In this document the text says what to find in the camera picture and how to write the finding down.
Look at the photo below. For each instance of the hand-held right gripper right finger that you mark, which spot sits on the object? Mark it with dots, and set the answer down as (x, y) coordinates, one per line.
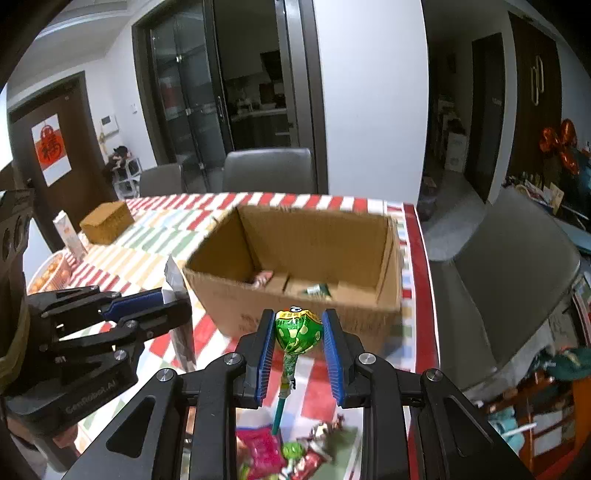
(332, 362)

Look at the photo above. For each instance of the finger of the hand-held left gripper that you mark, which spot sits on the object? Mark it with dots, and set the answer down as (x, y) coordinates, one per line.
(134, 302)
(161, 318)

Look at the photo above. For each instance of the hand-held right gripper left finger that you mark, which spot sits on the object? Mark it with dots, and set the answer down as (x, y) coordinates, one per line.
(267, 357)

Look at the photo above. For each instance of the green lollipop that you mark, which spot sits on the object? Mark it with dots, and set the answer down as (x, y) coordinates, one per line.
(298, 332)

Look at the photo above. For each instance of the white snack packet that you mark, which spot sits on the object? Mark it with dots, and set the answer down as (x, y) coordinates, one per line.
(177, 277)

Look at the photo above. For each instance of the pink snack packet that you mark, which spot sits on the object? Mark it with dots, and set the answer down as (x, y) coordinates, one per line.
(261, 450)

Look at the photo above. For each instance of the red candy packet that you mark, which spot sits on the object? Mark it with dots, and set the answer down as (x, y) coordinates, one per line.
(310, 466)

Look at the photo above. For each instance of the dark green snack packet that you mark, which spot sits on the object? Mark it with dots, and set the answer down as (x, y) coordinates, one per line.
(318, 290)

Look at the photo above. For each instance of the grey green snack packet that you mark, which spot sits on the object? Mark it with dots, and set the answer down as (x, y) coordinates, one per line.
(339, 438)

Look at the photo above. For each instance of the pink striped candy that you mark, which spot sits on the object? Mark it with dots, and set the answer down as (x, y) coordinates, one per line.
(262, 277)

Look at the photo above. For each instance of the brown woven box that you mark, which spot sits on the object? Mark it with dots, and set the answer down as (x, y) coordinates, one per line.
(107, 224)

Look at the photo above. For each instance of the bowl of oranges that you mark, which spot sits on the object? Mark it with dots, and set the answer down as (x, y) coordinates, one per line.
(48, 274)

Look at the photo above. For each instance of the white drink carton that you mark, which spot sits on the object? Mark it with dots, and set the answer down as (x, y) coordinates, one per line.
(69, 235)

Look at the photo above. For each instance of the green spotted candy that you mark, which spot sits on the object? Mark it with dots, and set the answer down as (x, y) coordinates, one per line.
(292, 454)

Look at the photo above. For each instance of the white storage shelf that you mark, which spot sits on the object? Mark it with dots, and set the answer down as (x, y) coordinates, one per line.
(127, 180)

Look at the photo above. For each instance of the small grey chair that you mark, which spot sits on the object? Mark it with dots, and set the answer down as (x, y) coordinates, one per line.
(161, 181)

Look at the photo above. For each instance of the brown wooden door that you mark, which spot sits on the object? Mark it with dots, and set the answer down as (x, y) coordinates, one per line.
(83, 152)

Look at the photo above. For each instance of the red and white door poster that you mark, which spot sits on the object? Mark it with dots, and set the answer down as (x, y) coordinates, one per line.
(51, 150)

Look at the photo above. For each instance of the wide grey chair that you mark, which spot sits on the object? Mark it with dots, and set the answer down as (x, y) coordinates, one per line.
(270, 170)

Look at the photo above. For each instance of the large grey chair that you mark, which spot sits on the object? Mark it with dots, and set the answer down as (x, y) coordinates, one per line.
(508, 286)

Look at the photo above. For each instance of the glass sliding door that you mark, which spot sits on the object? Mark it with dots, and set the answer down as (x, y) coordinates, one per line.
(184, 101)

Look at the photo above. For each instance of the teal green cloth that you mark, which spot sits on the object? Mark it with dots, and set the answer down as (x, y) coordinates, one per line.
(568, 362)

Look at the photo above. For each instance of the white hallway cardboard box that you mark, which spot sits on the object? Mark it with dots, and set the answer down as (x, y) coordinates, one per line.
(455, 150)

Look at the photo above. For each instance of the orange foil balloons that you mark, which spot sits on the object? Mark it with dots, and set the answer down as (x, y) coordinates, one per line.
(565, 138)

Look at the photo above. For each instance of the white wall intercom panel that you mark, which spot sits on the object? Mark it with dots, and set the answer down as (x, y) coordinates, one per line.
(109, 125)

